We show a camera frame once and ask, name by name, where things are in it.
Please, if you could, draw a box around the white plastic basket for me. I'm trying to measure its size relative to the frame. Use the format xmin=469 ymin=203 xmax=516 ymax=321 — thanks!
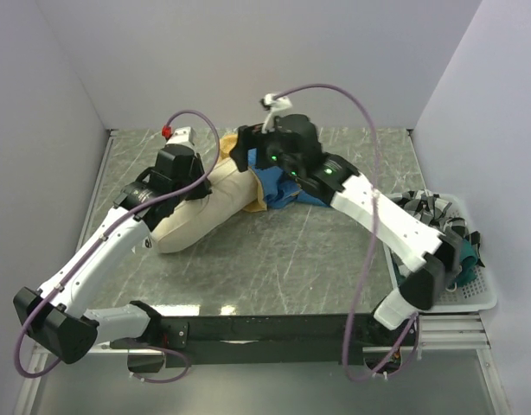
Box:
xmin=384 ymin=193 xmax=499 ymax=313

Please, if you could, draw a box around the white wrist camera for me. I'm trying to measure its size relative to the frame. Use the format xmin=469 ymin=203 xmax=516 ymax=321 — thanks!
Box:
xmin=162 ymin=125 xmax=195 ymax=149
xmin=260 ymin=93 xmax=293 ymax=134

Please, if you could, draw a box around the teal green cloth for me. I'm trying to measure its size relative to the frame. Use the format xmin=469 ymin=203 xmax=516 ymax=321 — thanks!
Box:
xmin=391 ymin=232 xmax=484 ymax=292

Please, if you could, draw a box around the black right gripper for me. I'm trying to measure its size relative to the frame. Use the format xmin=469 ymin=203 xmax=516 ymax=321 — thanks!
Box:
xmin=229 ymin=124 xmax=303 ymax=178

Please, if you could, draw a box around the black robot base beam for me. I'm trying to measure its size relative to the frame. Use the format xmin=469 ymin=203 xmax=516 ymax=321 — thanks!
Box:
xmin=109 ymin=313 xmax=418 ymax=375

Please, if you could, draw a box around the aluminium frame rail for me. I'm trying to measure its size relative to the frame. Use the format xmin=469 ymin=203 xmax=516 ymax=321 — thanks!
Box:
xmin=28 ymin=313 xmax=488 ymax=363

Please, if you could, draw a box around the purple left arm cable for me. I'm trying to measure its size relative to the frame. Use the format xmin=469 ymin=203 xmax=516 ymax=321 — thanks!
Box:
xmin=13 ymin=111 xmax=221 ymax=385

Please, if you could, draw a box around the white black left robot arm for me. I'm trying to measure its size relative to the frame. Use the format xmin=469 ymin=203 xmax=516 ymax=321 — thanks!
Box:
xmin=13 ymin=144 xmax=210 ymax=364

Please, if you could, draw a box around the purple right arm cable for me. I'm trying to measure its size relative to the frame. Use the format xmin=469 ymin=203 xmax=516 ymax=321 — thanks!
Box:
xmin=273 ymin=84 xmax=422 ymax=384

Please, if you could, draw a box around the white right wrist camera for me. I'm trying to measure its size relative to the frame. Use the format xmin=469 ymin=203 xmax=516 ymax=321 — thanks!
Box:
xmin=260 ymin=93 xmax=293 ymax=134

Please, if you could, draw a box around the yellow and blue pillowcase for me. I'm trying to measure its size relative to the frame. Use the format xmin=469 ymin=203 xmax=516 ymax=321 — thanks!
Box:
xmin=208 ymin=134 xmax=327 ymax=218

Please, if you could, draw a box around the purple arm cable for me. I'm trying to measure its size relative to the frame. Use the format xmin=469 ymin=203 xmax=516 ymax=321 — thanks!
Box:
xmin=273 ymin=84 xmax=422 ymax=384
xmin=13 ymin=111 xmax=221 ymax=385

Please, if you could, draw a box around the cream pillow with bear print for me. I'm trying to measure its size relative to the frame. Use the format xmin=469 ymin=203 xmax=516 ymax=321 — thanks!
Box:
xmin=151 ymin=158 xmax=258 ymax=254

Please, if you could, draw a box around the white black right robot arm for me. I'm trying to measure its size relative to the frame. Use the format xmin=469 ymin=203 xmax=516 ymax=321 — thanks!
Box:
xmin=230 ymin=114 xmax=462 ymax=345

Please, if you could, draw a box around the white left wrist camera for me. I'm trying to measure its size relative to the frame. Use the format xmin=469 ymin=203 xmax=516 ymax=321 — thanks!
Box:
xmin=162 ymin=125 xmax=195 ymax=149

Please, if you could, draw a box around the black white checkered cloth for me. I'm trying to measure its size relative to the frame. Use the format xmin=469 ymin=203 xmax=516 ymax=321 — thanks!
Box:
xmin=388 ymin=189 xmax=481 ymax=248

